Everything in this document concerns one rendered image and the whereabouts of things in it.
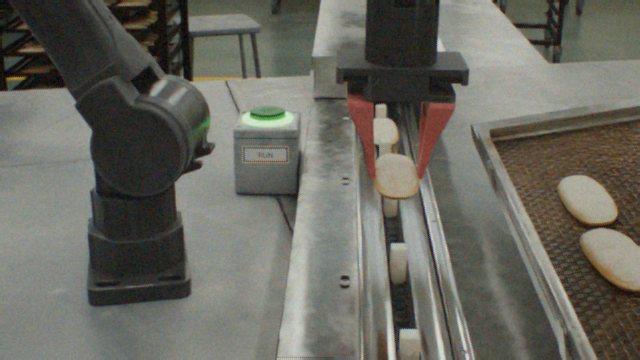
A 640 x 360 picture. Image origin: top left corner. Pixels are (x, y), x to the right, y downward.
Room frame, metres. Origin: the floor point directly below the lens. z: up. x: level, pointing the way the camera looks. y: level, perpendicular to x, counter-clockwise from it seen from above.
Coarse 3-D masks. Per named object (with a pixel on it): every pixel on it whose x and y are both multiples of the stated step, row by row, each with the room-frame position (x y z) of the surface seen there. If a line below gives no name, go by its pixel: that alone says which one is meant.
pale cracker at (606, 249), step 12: (600, 228) 0.62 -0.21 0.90; (588, 240) 0.60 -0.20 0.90; (600, 240) 0.60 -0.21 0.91; (612, 240) 0.60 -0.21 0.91; (624, 240) 0.59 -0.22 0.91; (588, 252) 0.59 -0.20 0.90; (600, 252) 0.58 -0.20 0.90; (612, 252) 0.58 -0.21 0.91; (624, 252) 0.57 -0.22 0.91; (636, 252) 0.57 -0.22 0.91; (600, 264) 0.57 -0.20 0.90; (612, 264) 0.56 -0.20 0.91; (624, 264) 0.56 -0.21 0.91; (636, 264) 0.55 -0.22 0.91; (612, 276) 0.55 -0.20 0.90; (624, 276) 0.54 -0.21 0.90; (636, 276) 0.54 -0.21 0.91; (624, 288) 0.54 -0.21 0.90; (636, 288) 0.53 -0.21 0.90
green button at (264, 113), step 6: (258, 108) 0.95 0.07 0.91; (264, 108) 0.95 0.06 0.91; (270, 108) 0.95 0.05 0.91; (276, 108) 0.95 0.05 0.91; (252, 114) 0.93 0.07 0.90; (258, 114) 0.93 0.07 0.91; (264, 114) 0.93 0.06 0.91; (270, 114) 0.93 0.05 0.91; (276, 114) 0.93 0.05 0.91; (282, 114) 0.93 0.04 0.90; (264, 120) 0.92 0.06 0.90; (270, 120) 0.92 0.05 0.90
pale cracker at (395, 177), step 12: (384, 156) 0.73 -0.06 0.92; (396, 156) 0.73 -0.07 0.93; (384, 168) 0.70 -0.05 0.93; (396, 168) 0.70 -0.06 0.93; (408, 168) 0.70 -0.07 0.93; (384, 180) 0.67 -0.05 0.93; (396, 180) 0.67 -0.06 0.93; (408, 180) 0.67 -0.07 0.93; (384, 192) 0.66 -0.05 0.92; (396, 192) 0.65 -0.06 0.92; (408, 192) 0.65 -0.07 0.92
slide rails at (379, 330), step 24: (360, 144) 0.99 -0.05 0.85; (408, 144) 0.99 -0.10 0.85; (360, 168) 0.91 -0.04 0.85; (360, 192) 0.84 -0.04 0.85; (408, 216) 0.78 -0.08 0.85; (384, 240) 0.72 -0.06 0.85; (408, 240) 0.72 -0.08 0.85; (384, 264) 0.67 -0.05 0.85; (408, 264) 0.67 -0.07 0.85; (432, 264) 0.67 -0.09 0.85; (384, 288) 0.63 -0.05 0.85; (432, 288) 0.63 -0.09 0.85; (384, 312) 0.59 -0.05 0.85; (432, 312) 0.59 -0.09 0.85; (384, 336) 0.56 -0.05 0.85; (432, 336) 0.56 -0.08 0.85
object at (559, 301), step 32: (512, 128) 0.89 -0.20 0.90; (544, 128) 0.89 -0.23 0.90; (576, 128) 0.87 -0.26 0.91; (544, 160) 0.81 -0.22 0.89; (576, 160) 0.79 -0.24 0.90; (512, 192) 0.73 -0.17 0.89; (544, 192) 0.73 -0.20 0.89; (608, 192) 0.71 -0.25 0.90; (576, 224) 0.65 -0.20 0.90; (608, 224) 0.65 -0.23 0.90; (544, 256) 0.60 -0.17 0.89; (544, 288) 0.56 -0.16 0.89; (576, 320) 0.51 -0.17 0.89; (608, 320) 0.51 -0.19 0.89; (576, 352) 0.46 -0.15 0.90
